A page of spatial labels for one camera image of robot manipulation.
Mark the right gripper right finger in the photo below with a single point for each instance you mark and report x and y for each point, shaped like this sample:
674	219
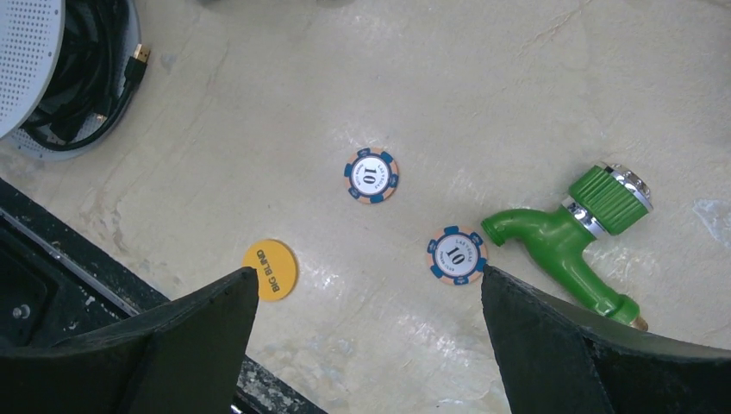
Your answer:
555	357

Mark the blue ten chip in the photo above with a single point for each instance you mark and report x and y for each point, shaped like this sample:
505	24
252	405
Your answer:
371	175
457	255

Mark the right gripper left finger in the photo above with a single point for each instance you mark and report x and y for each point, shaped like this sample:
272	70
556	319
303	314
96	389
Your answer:
184	356

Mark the black table front rail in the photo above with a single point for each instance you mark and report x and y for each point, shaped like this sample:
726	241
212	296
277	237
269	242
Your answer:
56	284

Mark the left blue ten chip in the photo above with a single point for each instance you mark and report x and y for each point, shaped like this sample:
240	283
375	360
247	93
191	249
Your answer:
371	175

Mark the green plastic faucet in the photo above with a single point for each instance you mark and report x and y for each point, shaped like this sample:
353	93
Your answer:
606	200

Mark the yellow big blind button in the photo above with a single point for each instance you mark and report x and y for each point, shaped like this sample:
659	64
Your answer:
276	267

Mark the right blue ten chip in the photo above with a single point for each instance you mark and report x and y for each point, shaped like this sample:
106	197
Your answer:
457	255

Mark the white perforated cable spool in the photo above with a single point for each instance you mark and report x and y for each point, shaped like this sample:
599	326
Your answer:
69	70

